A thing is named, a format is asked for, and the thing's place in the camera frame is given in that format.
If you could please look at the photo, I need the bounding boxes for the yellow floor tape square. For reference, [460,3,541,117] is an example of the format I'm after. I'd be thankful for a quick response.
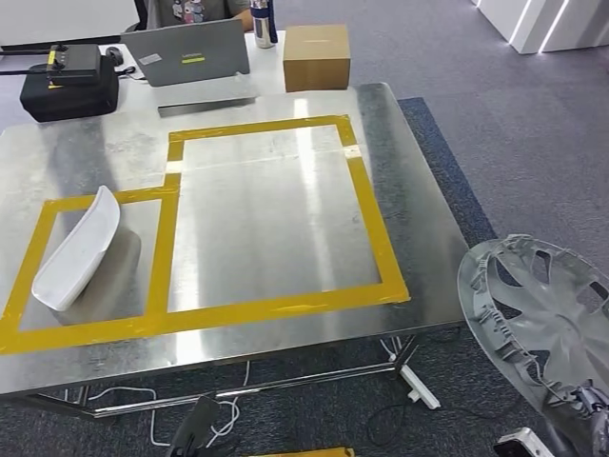
[247,446,355,457]

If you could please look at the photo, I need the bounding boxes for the steel workbench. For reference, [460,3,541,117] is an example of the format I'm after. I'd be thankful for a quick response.
[0,82,469,421]

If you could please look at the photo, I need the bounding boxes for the grey laptop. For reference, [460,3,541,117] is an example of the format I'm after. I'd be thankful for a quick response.
[119,17,251,89]

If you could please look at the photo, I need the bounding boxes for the white power strip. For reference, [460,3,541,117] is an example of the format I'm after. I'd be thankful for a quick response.
[398,364,441,411]

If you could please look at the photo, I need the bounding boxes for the steel drink bottle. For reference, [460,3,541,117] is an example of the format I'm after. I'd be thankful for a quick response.
[249,0,279,50]

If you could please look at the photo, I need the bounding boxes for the person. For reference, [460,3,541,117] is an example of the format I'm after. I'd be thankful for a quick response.
[144,0,254,32]

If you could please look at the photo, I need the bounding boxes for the silver plastic wheel hubcap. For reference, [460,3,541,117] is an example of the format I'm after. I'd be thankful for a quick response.
[457,234,609,436]

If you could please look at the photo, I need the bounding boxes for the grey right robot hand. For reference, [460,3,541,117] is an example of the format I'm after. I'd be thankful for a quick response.
[542,385,609,457]

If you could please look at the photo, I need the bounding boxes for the white curved car part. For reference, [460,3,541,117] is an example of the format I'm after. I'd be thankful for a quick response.
[30,184,121,313]

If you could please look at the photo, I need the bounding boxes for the white floor cable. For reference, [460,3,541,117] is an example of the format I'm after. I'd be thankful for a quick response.
[88,360,251,450]

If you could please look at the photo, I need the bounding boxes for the brown cardboard box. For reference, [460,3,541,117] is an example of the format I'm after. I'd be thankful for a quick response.
[283,24,352,94]

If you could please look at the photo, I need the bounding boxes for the white office desk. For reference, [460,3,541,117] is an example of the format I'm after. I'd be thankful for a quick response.
[0,30,289,130]

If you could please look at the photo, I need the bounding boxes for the black carry case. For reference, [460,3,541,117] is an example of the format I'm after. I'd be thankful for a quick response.
[20,55,120,124]

